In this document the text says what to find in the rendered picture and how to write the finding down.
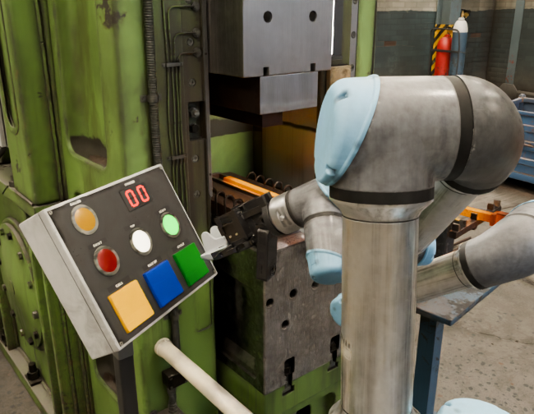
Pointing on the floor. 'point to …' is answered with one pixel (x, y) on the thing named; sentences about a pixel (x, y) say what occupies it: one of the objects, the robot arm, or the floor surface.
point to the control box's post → (126, 380)
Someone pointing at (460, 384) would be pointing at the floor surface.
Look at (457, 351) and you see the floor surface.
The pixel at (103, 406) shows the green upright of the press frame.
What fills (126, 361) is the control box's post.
